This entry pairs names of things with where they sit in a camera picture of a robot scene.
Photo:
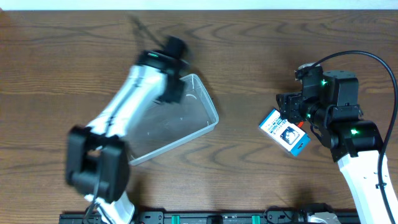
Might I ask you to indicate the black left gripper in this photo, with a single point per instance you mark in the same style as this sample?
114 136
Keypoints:
173 90

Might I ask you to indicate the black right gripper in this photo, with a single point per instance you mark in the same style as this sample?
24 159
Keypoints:
289 106

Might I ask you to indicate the clear plastic container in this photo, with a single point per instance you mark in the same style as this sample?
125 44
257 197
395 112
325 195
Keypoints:
167 126

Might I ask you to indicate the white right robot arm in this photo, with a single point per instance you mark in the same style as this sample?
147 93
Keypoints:
329 102

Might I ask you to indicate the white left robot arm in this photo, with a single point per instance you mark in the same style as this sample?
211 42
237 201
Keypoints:
96 158

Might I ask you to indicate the white blue product box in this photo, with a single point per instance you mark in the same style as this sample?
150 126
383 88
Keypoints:
288 135

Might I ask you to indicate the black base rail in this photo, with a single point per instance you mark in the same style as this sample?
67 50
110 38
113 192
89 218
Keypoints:
313 213

